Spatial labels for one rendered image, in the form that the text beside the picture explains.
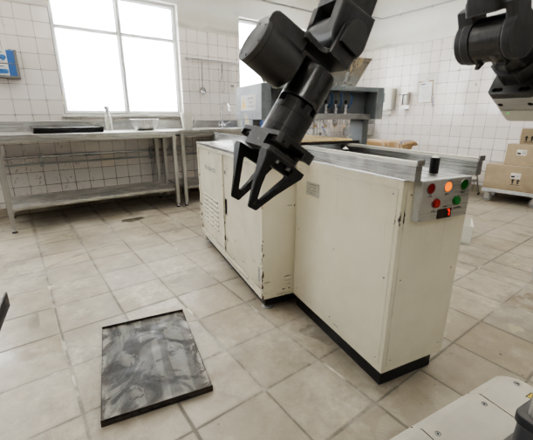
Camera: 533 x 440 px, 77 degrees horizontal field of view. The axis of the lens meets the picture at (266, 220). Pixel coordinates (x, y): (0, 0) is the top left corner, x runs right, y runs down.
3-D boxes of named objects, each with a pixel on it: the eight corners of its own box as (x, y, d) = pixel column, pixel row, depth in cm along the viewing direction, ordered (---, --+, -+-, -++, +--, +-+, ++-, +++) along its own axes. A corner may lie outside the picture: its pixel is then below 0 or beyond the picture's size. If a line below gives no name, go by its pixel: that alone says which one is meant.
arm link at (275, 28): (372, 30, 43) (330, 43, 50) (311, -44, 37) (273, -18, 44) (326, 113, 43) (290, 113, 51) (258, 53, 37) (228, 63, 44)
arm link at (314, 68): (345, 78, 45) (321, 80, 50) (311, 43, 42) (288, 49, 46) (320, 123, 45) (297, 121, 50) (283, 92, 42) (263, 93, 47)
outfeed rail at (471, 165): (252, 140, 291) (252, 132, 289) (256, 140, 292) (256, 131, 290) (476, 175, 117) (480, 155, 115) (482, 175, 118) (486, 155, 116)
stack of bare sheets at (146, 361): (102, 332, 170) (101, 326, 169) (182, 313, 186) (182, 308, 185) (101, 428, 118) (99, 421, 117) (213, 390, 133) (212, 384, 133)
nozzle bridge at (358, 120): (236, 153, 189) (235, 87, 179) (342, 147, 218) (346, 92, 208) (261, 159, 160) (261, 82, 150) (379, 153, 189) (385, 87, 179)
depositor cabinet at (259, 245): (201, 240, 296) (196, 141, 271) (275, 229, 324) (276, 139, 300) (262, 314, 185) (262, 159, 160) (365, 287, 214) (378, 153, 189)
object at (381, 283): (291, 305, 193) (295, 146, 167) (340, 292, 207) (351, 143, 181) (378, 393, 132) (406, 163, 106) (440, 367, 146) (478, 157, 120)
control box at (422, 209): (409, 220, 114) (414, 179, 110) (457, 212, 124) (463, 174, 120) (418, 223, 111) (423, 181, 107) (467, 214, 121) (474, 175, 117)
